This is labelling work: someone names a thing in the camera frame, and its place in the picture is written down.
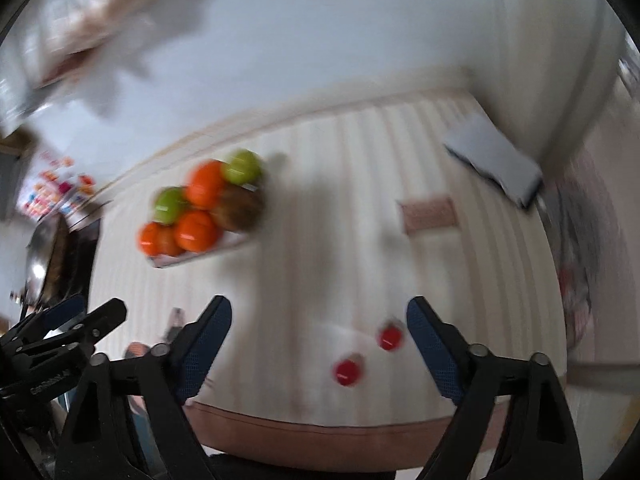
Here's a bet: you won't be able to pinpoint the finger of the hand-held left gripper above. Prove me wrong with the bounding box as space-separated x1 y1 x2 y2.
17 293 87 337
0 298 127 362

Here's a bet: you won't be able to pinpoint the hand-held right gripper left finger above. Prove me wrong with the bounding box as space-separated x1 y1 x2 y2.
54 295 233 480

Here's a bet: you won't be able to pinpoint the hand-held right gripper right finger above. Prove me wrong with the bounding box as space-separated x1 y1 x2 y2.
406 296 584 480

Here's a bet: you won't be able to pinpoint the red cherry tomato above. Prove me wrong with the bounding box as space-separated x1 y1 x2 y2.
334 357 362 387
378 324 403 352

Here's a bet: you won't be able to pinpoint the floral oval ceramic plate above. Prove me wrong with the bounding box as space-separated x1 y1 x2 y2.
147 185 258 269

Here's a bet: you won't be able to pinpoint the small bright tangerine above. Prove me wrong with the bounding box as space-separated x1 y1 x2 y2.
138 222 183 257
174 210 221 253

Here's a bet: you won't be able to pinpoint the green apple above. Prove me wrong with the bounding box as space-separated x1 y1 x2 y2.
222 149 264 186
153 186 190 225

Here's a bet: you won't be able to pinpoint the brown round fruit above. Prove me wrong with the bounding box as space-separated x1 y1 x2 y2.
212 187 266 232

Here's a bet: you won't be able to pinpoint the large orange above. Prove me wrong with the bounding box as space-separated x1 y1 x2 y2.
186 160 228 210

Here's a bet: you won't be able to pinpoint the steel wok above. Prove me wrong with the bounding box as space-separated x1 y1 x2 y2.
22 215 68 306

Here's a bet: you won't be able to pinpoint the black cooktop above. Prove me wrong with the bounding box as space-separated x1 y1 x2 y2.
42 212 101 306

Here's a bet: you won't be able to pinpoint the brown cloth label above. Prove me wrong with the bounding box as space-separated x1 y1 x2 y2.
397 196 458 235

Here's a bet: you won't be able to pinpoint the striped tablecloth with cat print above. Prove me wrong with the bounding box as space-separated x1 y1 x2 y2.
90 87 568 466

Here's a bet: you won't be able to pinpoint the dark smartphone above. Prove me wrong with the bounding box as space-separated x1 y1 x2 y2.
450 145 545 210

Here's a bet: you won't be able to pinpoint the clear plastic bag with eggs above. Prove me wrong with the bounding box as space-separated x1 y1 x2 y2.
35 0 151 86

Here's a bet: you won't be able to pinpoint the colourful wall stickers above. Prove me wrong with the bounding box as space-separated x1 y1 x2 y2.
20 150 98 221

